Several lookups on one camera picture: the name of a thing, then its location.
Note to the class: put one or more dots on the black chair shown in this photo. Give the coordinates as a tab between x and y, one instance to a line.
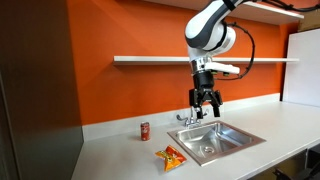
300	173

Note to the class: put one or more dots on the stainless steel sink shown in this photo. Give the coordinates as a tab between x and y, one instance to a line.
223	140

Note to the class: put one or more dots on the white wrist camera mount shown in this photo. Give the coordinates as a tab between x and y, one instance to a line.
221	67

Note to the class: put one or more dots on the red soda can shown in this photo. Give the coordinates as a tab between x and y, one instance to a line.
145	131

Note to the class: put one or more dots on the brown cardboard box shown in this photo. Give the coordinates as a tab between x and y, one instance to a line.
310	21

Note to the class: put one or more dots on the white board panel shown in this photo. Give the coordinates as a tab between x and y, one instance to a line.
303	70

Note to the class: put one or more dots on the long white wall shelf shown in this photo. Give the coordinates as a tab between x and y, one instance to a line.
150	60

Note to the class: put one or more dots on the orange snack packet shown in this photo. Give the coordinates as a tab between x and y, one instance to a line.
170	158

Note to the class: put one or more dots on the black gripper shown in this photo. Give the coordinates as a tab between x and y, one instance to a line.
204	85

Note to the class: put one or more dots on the dark cabinet panel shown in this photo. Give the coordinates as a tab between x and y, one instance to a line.
36	90

